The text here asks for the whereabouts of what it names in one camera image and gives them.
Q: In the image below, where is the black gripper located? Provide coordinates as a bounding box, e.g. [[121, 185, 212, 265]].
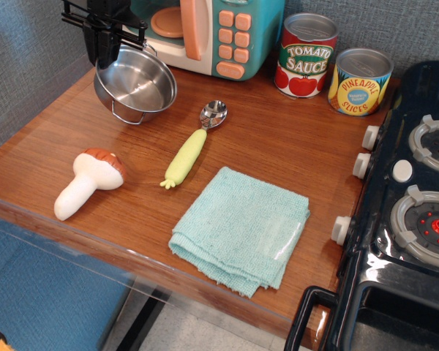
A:
[[61, 0, 148, 69]]

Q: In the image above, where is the stainless steel pot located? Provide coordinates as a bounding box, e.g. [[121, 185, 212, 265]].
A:
[[94, 45, 177, 125]]

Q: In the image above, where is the teal toy microwave oven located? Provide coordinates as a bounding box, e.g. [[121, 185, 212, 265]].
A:
[[131, 1, 285, 81]]

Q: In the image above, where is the white brown toy mushroom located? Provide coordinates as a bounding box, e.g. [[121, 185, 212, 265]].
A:
[[53, 148, 127, 221]]

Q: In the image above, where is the tomato sauce can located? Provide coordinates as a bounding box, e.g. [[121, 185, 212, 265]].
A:
[[274, 12, 339, 98]]

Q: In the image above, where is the light blue folded cloth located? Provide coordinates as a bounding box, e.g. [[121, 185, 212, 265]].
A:
[[168, 167, 310, 298]]

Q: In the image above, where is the pineapple slices can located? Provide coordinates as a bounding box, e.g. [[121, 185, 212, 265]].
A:
[[328, 48, 394, 116]]

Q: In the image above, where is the black toy stove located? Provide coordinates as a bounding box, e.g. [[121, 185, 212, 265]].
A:
[[285, 61, 439, 350]]

